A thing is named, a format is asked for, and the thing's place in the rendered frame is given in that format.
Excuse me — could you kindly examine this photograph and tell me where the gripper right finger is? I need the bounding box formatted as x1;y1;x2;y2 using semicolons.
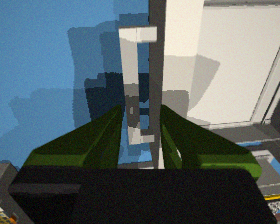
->
160;104;262;182

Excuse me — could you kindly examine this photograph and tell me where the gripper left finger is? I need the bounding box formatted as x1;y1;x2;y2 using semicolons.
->
20;104;122;169

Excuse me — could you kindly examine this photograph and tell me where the blue bench mat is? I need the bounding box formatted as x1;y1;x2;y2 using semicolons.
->
0;0;152;172

